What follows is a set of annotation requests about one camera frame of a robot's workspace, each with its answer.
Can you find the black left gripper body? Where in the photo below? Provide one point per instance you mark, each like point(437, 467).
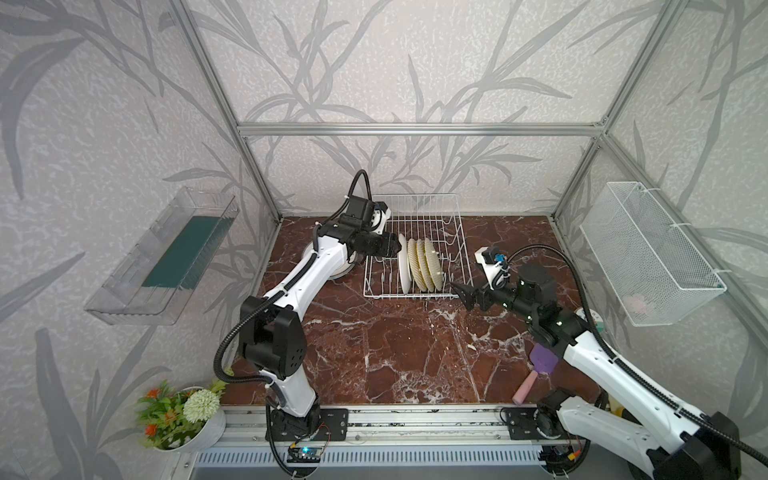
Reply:
point(379, 245)

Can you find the white mesh wall basket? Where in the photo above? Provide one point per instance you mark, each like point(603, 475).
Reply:
point(643, 250)

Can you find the pink object in basket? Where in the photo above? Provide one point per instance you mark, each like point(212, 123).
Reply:
point(638, 306)

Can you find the green mat in shelf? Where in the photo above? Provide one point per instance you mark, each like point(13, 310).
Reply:
point(184, 262)

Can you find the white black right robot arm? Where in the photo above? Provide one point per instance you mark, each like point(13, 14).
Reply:
point(667, 438)

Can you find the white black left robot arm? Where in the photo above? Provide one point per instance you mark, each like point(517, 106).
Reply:
point(229, 364)

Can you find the potted artificial flowers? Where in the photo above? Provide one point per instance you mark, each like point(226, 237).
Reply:
point(188, 420)

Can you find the white wire dish rack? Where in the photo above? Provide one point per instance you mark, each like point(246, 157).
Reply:
point(434, 216)

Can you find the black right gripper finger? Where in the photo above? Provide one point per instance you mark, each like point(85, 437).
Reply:
point(469, 302)
point(463, 289)

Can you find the purple pink spatula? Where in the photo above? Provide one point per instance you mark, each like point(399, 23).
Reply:
point(544, 362)

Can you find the small round patterned dish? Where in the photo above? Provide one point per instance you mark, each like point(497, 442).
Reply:
point(597, 319)

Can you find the beige patterned plate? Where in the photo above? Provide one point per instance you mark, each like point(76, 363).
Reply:
point(415, 266)
point(423, 266)
point(434, 265)

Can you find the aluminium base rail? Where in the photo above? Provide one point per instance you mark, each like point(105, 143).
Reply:
point(400, 435)

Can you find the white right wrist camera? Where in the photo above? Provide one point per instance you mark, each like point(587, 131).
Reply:
point(494, 265)

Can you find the clear plastic wall shelf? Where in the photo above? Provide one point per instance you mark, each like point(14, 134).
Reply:
point(121, 299)

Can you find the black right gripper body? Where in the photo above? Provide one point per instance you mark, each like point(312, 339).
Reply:
point(502, 297)

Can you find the green lit circuit board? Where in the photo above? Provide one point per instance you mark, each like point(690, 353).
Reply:
point(305, 454)

